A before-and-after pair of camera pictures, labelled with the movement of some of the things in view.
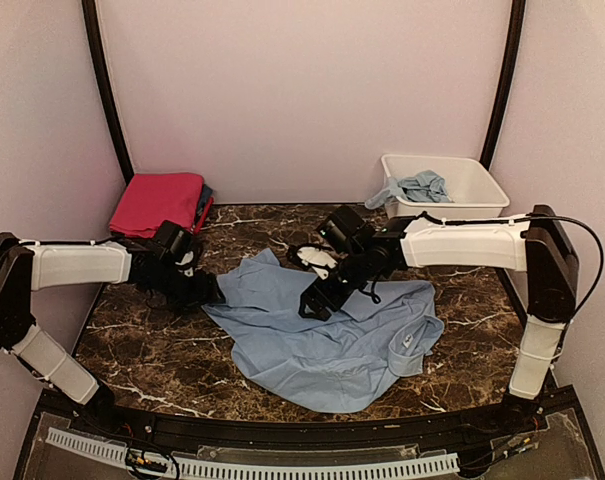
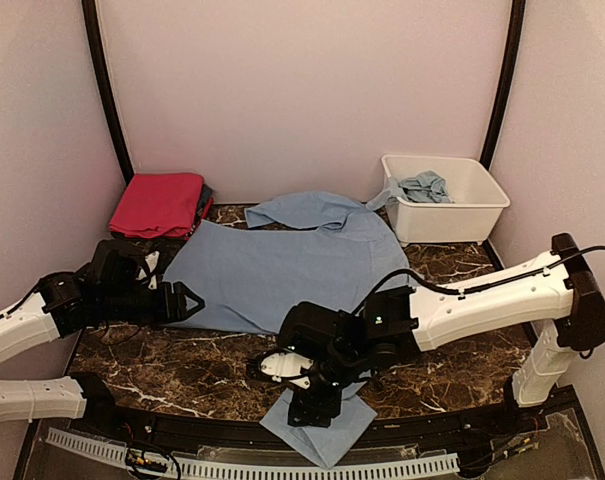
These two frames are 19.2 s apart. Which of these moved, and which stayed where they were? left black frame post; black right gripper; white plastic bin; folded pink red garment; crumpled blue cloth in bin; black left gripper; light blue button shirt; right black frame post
Moved: black left gripper; light blue button shirt; black right gripper
Stayed: right black frame post; white plastic bin; crumpled blue cloth in bin; left black frame post; folded pink red garment
